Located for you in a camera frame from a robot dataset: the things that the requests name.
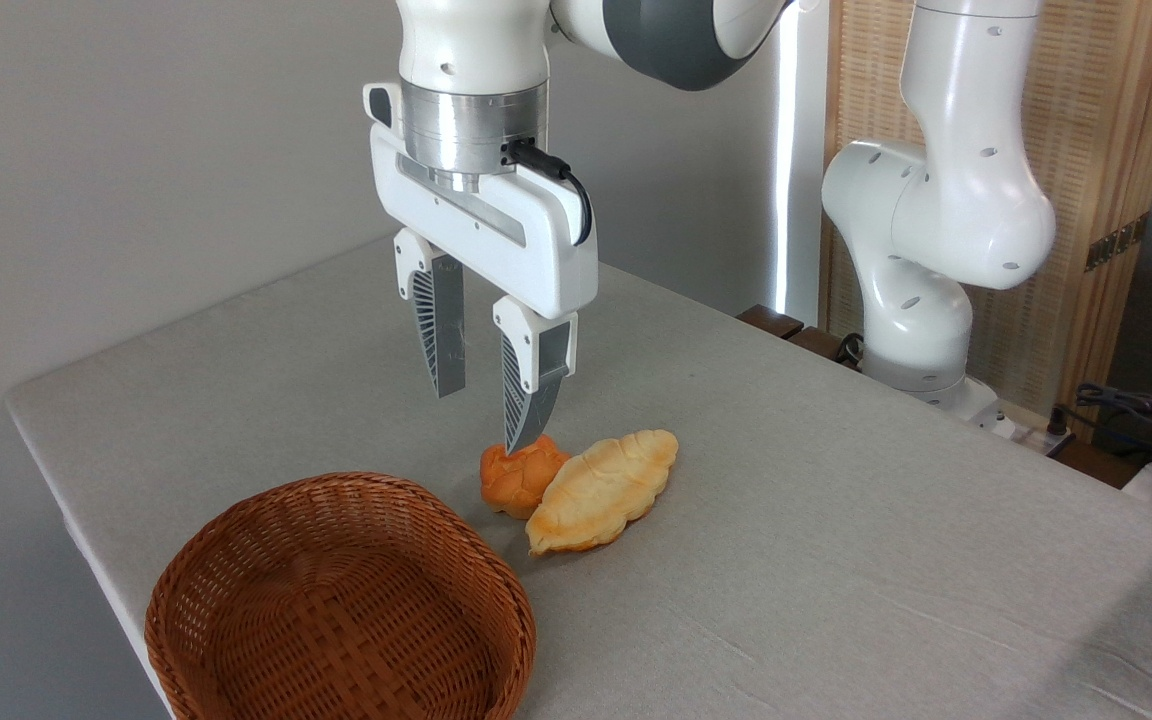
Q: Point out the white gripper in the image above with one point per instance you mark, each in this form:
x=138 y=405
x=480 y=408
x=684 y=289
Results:
x=536 y=250

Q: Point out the round orange bread bun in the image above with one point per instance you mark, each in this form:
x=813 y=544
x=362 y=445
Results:
x=511 y=482

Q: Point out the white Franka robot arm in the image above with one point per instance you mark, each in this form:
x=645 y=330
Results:
x=946 y=200

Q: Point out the pale croissant-shaped bread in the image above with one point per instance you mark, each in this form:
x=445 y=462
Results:
x=601 y=490

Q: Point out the brown wicker basket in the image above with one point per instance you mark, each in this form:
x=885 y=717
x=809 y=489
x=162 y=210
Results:
x=336 y=600

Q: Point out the dark brown wooden piece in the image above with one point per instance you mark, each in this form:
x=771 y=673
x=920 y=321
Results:
x=821 y=345
x=769 y=321

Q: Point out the grey tablecloth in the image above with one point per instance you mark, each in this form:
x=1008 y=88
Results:
x=836 y=560

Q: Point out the white power strip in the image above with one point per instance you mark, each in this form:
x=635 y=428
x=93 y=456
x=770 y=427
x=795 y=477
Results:
x=1036 y=435

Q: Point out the wooden folding screen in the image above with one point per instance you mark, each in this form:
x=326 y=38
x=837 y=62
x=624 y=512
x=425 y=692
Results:
x=1096 y=120

